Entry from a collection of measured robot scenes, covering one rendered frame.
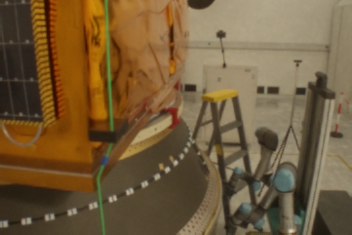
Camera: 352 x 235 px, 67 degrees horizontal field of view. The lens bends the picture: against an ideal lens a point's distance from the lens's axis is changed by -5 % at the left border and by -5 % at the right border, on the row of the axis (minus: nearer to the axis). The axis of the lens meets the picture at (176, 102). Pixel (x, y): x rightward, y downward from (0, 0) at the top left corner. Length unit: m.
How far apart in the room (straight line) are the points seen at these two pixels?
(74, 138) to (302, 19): 8.77
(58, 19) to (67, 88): 0.15
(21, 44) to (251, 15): 8.41
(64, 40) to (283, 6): 8.59
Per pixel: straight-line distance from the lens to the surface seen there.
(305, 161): 2.29
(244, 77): 4.91
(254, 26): 8.89
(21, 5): 0.66
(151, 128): 1.28
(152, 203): 1.30
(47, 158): 0.77
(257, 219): 1.98
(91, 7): 0.67
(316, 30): 9.34
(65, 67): 0.66
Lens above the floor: 2.15
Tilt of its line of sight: 15 degrees down
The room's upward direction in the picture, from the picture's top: straight up
